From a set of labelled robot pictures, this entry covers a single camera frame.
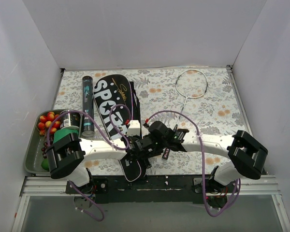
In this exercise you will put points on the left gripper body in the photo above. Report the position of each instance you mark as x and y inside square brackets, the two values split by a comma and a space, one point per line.
[147, 144]

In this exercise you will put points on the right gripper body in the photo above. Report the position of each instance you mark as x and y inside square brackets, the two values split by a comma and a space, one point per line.
[166, 150]

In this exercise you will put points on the black racket cover bag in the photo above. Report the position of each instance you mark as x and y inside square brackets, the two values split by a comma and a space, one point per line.
[115, 98]

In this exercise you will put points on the black shuttlecock tube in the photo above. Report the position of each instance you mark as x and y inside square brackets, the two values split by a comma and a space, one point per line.
[88, 126]

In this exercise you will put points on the white badminton racket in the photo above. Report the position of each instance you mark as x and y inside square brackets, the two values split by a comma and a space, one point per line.
[190, 84]

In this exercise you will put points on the black badminton racket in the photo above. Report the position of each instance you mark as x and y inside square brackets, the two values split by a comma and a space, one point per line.
[165, 154]

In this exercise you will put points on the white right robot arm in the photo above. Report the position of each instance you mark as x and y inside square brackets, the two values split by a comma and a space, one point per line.
[247, 155]

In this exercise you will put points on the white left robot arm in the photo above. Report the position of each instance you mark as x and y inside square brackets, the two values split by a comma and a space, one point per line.
[66, 156]

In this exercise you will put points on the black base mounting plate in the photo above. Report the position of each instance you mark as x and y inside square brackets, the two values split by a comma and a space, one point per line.
[151, 188]

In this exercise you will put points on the floral tablecloth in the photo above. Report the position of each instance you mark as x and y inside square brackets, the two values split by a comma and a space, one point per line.
[214, 109]

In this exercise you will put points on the black printed can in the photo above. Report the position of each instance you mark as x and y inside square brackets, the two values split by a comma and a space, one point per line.
[70, 120]

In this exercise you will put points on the dark fake grapes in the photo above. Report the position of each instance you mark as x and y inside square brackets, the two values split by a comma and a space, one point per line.
[43, 149]

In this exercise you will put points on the green fake fruit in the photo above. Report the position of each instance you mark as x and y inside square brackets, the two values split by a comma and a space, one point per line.
[45, 165]

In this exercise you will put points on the red yellow fake fruit bunch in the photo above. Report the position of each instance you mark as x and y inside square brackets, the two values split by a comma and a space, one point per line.
[45, 121]

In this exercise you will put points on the dark green tray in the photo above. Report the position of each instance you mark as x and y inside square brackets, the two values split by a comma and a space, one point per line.
[34, 155]

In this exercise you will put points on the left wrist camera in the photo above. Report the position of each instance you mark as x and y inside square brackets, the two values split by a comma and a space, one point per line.
[134, 128]

